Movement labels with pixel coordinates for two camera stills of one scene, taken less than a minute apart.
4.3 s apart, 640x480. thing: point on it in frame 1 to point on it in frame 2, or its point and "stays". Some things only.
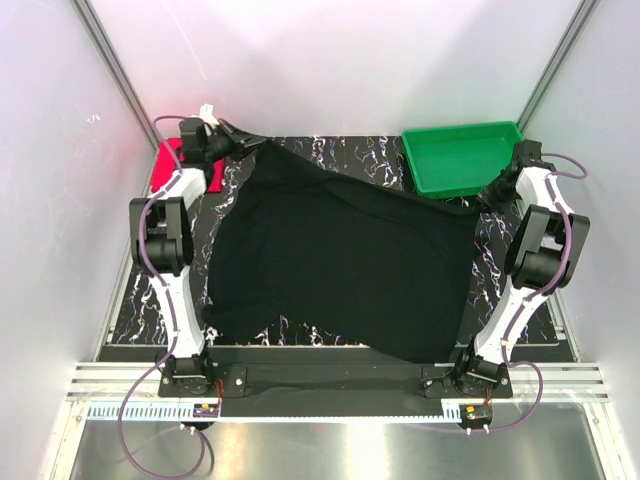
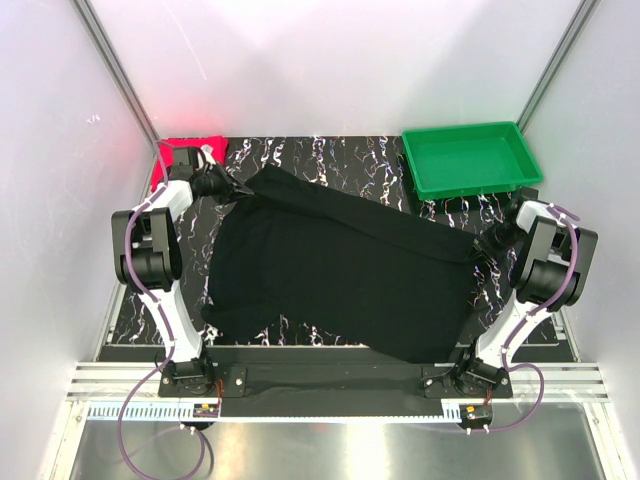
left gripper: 236,137 to 230,191
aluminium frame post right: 559,63 stays
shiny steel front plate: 152,450 stays
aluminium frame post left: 113,60 stays
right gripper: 487,191 to 480,247
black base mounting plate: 329,375 stays
